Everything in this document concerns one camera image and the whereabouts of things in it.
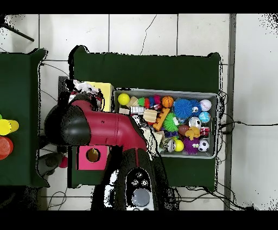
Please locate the dark green side table cloth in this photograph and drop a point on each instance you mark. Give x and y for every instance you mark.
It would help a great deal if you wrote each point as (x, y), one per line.
(17, 169)

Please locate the large blue spiky ball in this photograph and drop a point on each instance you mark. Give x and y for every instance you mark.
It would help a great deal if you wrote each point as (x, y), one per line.
(183, 108)

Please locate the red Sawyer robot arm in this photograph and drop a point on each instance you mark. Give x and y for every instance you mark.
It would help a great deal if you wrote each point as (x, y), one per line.
(108, 130)

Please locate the cream muslin cloth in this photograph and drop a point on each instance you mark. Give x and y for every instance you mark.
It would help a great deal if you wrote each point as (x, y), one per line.
(157, 136)

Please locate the small orange basketball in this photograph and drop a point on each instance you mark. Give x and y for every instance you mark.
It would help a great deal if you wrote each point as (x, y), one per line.
(167, 102)

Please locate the yellow plastic cup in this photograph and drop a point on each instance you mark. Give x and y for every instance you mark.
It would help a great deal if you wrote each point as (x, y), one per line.
(5, 127)

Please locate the black tripod leg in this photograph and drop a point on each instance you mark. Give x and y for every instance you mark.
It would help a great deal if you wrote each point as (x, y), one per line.
(19, 33)

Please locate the wooden box with three holes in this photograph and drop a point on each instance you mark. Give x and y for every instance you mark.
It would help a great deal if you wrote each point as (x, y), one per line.
(102, 162)

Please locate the large yellow ball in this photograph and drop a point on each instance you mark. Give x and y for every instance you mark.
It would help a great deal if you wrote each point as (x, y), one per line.
(123, 99)

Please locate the clear mesh bin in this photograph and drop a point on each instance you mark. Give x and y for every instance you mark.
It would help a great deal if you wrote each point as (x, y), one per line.
(195, 93)

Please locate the red plastic cup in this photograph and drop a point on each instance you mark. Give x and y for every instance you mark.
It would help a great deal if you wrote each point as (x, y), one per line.
(5, 147)

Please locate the white cloth with colourful spots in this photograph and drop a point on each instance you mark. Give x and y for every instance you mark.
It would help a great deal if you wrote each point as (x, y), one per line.
(86, 87)

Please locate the brown plush teddy bear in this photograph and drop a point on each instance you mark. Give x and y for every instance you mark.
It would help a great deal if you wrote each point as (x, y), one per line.
(193, 132)

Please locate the ridged wooden block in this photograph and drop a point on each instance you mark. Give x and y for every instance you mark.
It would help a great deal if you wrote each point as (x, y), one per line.
(150, 116)

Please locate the black padded upright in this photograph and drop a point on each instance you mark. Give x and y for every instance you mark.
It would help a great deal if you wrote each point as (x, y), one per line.
(62, 84)

